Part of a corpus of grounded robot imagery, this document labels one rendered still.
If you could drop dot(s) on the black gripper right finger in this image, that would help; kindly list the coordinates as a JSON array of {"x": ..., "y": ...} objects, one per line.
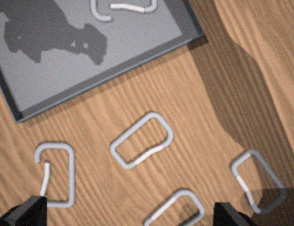
[{"x": 226, "y": 215}]

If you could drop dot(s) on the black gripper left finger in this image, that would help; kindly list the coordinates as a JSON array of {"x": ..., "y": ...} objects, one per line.
[{"x": 33, "y": 212}]

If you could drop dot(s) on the grey tray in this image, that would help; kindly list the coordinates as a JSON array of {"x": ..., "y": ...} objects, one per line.
[{"x": 52, "y": 49}]

